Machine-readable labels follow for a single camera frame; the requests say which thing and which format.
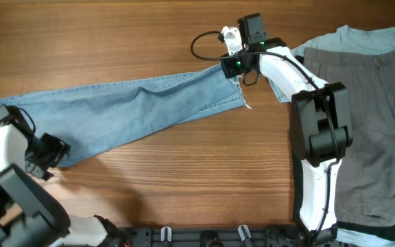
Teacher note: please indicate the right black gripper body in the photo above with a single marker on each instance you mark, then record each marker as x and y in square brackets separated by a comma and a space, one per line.
[235, 64]

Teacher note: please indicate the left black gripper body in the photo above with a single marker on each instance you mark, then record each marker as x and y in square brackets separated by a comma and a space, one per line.
[45, 153]

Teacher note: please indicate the light blue denim jeans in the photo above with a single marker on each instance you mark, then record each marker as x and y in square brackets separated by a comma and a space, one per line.
[99, 117]

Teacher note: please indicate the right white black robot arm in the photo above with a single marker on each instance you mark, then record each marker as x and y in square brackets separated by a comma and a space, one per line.
[320, 127]

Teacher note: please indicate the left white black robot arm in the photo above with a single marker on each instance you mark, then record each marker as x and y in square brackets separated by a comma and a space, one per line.
[29, 215]

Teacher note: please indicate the light blue t-shirt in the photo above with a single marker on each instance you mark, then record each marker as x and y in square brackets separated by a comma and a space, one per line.
[349, 40]

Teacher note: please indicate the grey shorts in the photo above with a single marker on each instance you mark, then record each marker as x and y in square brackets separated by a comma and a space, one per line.
[366, 179]

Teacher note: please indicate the black garment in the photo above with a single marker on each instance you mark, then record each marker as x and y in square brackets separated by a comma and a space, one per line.
[343, 162]

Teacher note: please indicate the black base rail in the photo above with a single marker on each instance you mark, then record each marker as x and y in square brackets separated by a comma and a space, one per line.
[201, 237]

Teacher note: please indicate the left white rail clip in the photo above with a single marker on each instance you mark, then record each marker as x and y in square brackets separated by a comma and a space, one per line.
[166, 234]

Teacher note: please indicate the white rail clip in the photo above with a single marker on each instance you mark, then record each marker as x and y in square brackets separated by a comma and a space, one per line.
[244, 232]
[166, 234]

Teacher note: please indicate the right white rail clip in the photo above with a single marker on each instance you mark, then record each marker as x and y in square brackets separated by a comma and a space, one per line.
[244, 232]

